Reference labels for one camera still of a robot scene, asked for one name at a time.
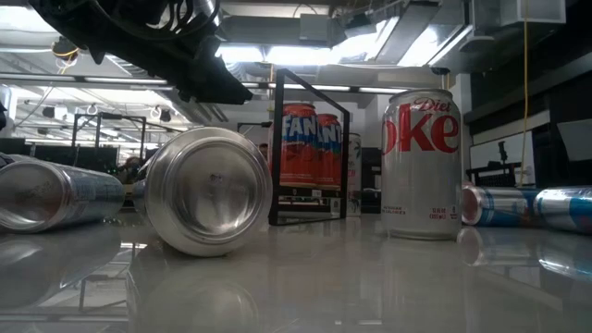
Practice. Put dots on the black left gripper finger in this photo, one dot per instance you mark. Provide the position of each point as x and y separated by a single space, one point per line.
217 83

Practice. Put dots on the red Fanta can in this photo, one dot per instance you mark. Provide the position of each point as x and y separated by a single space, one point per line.
329 157
299 157

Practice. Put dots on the fluorescent ceiling light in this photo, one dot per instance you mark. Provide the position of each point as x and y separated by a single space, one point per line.
300 55

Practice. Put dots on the person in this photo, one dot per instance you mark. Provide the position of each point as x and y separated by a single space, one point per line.
131 167

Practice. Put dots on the blue silver slim can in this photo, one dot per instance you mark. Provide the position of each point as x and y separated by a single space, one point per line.
566 208
46 194
499 205

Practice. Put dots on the silver Diet Coke can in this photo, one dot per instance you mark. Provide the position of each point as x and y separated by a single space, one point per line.
421 185

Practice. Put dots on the black cart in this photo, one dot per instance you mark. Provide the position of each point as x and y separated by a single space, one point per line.
492 176

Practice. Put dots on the black rack frame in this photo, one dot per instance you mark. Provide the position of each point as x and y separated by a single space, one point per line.
98 139

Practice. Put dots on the white wall board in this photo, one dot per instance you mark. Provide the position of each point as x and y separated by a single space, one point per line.
485 152

